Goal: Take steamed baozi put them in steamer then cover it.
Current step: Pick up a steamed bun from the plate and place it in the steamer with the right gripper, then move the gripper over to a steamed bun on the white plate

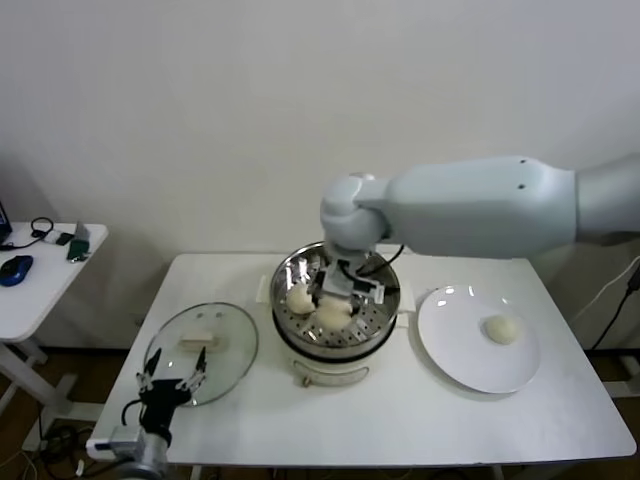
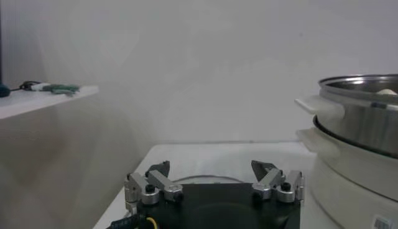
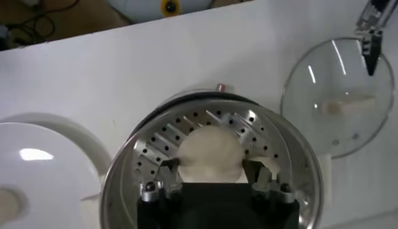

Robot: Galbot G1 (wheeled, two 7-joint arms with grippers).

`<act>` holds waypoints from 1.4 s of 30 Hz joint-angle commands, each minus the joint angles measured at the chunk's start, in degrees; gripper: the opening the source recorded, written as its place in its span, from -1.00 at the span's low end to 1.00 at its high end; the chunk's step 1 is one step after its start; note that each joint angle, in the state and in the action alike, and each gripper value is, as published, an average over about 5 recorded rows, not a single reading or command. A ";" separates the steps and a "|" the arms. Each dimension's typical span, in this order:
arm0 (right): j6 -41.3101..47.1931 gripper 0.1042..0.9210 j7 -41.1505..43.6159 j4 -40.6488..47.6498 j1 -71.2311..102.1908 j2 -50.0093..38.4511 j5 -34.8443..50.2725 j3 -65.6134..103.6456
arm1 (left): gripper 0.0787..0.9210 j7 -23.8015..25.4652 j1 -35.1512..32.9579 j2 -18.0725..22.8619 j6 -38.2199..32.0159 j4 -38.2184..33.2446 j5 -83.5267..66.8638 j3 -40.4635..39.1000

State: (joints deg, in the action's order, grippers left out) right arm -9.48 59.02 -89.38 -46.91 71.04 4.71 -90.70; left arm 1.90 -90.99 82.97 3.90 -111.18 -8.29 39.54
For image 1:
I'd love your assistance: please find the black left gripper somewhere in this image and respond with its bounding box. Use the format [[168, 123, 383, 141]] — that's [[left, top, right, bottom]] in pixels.
[[135, 347, 208, 432]]

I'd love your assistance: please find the white metal stand leg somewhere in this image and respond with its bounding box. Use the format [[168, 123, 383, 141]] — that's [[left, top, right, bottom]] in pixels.
[[607, 349, 640, 400]]

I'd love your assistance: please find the dark green small object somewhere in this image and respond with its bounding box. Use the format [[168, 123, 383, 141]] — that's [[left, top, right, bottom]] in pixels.
[[67, 238, 92, 264]]

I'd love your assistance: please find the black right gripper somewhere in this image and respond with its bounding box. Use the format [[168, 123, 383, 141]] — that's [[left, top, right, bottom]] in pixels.
[[304, 257, 369, 320]]

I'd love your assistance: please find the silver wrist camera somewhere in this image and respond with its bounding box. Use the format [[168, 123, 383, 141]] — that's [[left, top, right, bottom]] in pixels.
[[322, 267, 357, 297], [109, 424, 146, 451]]

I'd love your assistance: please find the white power cable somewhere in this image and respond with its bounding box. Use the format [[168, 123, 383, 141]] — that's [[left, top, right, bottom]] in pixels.
[[569, 254, 640, 324]]

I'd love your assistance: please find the thin black looped cable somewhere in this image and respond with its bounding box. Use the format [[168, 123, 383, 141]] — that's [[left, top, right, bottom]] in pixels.
[[0, 218, 55, 250]]

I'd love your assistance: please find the black floor cable bundle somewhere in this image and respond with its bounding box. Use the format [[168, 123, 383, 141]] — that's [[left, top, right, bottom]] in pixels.
[[37, 423, 89, 456]]

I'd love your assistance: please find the black power cable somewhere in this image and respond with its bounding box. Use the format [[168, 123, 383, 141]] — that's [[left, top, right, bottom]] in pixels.
[[591, 262, 640, 350]]

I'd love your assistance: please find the white electric cooker pot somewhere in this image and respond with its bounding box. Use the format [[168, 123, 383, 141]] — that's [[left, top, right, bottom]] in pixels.
[[255, 287, 415, 390]]

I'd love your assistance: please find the blue computer mouse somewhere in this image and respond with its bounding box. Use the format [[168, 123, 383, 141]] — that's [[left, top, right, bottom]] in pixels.
[[0, 255, 34, 289]]

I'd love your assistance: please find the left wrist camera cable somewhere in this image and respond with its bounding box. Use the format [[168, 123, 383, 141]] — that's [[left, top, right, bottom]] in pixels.
[[85, 399, 146, 454]]

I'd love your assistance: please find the round glass pot lid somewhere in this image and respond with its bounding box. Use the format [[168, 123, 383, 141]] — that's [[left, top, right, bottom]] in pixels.
[[143, 302, 260, 407]]

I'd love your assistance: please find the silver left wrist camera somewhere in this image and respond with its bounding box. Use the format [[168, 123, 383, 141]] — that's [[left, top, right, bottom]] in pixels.
[[109, 424, 146, 451]]

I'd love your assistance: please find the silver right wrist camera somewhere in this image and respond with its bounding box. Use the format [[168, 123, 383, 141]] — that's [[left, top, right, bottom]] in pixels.
[[322, 267, 357, 297]]

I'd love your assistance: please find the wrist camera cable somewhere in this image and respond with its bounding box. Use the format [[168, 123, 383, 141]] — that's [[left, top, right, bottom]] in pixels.
[[349, 242, 406, 305], [85, 399, 146, 454]]

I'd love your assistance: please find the white side table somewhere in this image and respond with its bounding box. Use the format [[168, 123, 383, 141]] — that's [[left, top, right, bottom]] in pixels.
[[0, 223, 109, 426]]

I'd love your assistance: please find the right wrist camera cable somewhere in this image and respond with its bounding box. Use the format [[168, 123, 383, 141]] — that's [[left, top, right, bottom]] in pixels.
[[349, 242, 406, 305]]

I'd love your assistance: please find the white round plate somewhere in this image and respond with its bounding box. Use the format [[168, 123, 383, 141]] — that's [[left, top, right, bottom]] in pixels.
[[416, 284, 542, 395]]

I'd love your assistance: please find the stainless steel steamer basket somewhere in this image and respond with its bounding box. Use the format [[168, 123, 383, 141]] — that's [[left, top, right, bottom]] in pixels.
[[254, 241, 415, 359]]

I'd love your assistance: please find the white steamed baozi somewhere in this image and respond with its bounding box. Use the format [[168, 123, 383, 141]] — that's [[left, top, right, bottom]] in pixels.
[[480, 315, 521, 346], [313, 298, 352, 332], [285, 285, 316, 316]]

